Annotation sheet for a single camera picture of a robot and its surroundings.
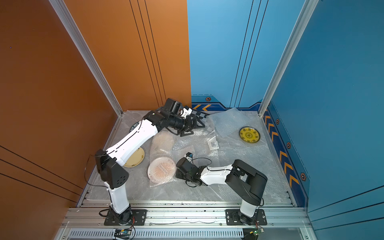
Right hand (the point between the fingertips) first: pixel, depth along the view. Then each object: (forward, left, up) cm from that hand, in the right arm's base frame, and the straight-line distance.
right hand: (176, 172), depth 86 cm
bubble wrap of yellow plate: (+19, -49, -2) cm, 52 cm away
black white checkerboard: (+45, -14, +3) cm, 48 cm away
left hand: (+13, -15, +26) cm, 33 cm away
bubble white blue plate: (+36, +35, 0) cm, 51 cm away
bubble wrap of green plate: (+41, -35, 0) cm, 54 cm away
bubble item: (+19, -16, -1) cm, 25 cm away
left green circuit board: (-29, +24, -5) cm, 38 cm away
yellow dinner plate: (+29, -50, -2) cm, 57 cm away
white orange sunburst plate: (+2, +9, 0) cm, 9 cm away
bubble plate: (+18, +11, +2) cm, 21 cm away
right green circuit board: (-27, -41, -2) cm, 49 cm away
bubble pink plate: (+1, +9, 0) cm, 9 cm away
